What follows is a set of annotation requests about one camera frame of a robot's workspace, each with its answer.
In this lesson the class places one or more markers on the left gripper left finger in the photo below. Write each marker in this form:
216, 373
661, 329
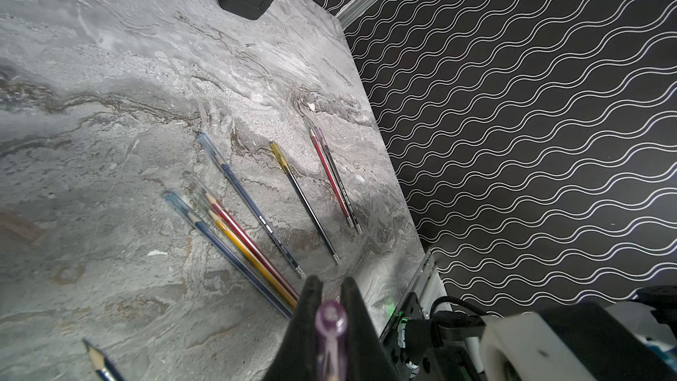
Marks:
297, 356

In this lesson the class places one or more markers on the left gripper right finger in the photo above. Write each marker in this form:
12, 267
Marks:
366, 357

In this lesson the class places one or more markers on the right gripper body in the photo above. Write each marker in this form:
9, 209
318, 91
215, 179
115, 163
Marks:
443, 346

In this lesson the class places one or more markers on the purple transparent pencil cap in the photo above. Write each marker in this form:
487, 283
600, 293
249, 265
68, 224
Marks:
331, 325

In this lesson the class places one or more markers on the light blue capped pencil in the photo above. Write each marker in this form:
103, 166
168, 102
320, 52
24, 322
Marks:
198, 223

